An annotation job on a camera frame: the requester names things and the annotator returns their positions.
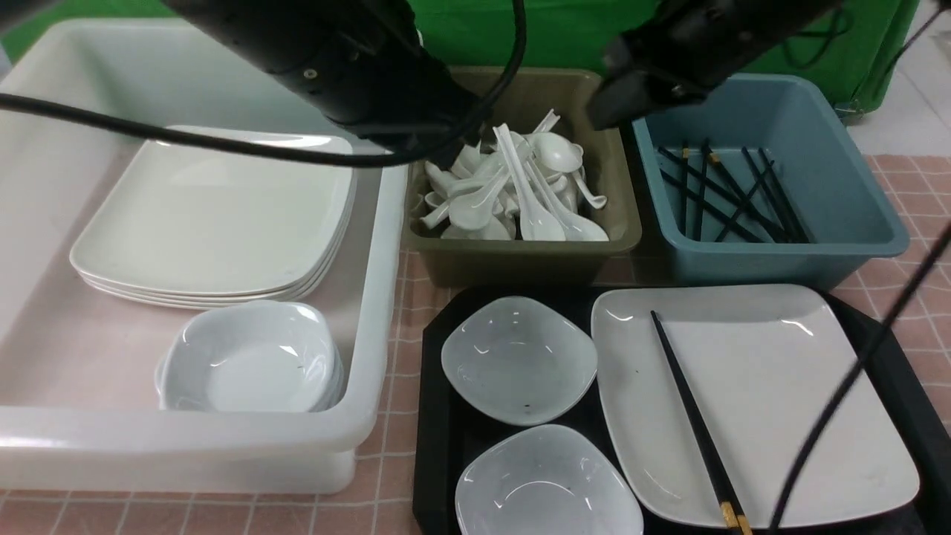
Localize black serving tray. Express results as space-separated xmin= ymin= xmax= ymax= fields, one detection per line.
xmin=413 ymin=285 xmax=950 ymax=534

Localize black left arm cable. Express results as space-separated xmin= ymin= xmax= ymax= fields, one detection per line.
xmin=0 ymin=0 xmax=528 ymax=169

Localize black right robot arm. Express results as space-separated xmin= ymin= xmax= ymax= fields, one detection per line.
xmin=585 ymin=1 xmax=840 ymax=131

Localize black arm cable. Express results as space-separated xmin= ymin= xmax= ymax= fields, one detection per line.
xmin=768 ymin=223 xmax=951 ymax=535
xmin=0 ymin=0 xmax=528 ymax=169

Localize blue plastic bin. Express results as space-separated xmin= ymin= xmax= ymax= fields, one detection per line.
xmin=629 ymin=74 xmax=909 ymax=289

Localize black chopstick gold band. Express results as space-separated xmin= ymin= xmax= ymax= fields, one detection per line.
xmin=651 ymin=311 xmax=753 ymax=534

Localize pink checkered tablecloth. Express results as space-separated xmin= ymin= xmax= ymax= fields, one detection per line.
xmin=0 ymin=155 xmax=951 ymax=535

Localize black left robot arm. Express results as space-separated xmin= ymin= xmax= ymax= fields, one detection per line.
xmin=166 ymin=1 xmax=479 ymax=152

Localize large white plastic tub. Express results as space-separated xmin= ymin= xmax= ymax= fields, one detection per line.
xmin=1 ymin=19 xmax=409 ymax=494

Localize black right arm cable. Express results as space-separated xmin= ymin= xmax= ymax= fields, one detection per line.
xmin=768 ymin=223 xmax=951 ymax=535

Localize large white square plate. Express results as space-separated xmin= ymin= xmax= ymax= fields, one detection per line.
xmin=591 ymin=285 xmax=920 ymax=529

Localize pile of white spoons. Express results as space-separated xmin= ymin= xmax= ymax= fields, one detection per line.
xmin=415 ymin=108 xmax=608 ymax=241

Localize stack of white square plates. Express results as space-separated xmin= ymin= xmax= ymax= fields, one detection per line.
xmin=69 ymin=140 xmax=357 ymax=309

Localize black chopsticks in blue bin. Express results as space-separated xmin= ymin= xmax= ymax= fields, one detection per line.
xmin=655 ymin=141 xmax=812 ymax=244

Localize white bowl tray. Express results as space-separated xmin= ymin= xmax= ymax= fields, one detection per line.
xmin=455 ymin=424 xmax=645 ymax=534
xmin=441 ymin=296 xmax=598 ymax=427

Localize stack of white bowls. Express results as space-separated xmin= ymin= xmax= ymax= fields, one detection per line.
xmin=154 ymin=300 xmax=345 ymax=413

